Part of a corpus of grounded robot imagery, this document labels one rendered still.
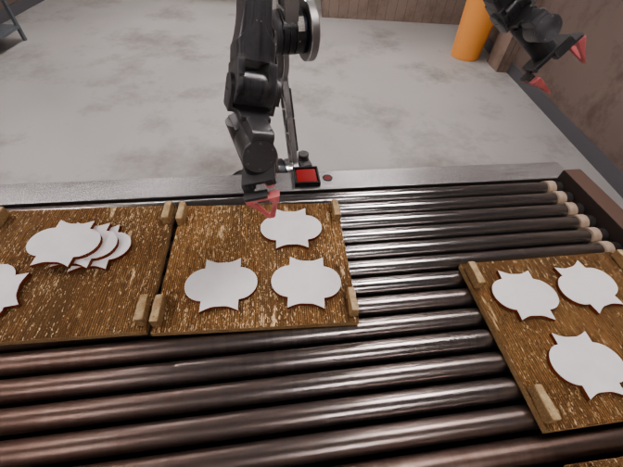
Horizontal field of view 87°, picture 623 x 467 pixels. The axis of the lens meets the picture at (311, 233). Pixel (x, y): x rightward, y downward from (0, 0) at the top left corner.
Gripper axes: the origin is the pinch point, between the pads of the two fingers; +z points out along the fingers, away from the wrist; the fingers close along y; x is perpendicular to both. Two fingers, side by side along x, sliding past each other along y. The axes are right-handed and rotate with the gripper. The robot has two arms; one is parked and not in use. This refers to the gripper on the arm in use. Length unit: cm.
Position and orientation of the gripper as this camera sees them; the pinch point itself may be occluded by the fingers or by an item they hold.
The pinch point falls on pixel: (270, 198)
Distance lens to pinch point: 72.3
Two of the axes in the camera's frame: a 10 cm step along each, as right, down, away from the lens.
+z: 1.7, 6.5, 7.4
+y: -0.9, -7.4, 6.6
